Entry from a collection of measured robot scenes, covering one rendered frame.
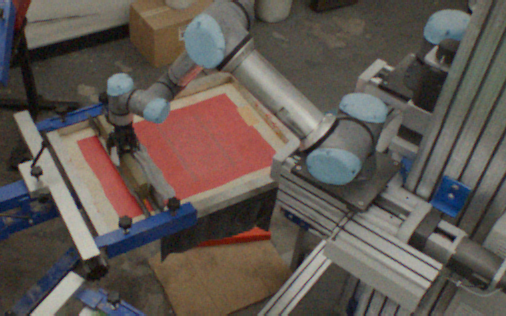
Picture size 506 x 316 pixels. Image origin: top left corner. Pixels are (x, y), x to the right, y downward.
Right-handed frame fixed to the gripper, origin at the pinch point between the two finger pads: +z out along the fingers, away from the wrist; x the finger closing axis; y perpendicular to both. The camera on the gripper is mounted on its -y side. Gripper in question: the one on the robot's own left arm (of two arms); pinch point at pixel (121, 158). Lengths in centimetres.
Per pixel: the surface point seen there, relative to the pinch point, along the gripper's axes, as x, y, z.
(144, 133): 14.2, -12.9, 5.4
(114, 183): -4.8, 4.7, 5.3
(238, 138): 43.3, 4.3, 4.9
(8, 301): -46, -31, 102
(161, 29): 91, -158, 74
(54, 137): -16.2, -21.5, 2.2
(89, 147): -6.1, -14.9, 5.5
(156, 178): 8.3, 9.5, 4.3
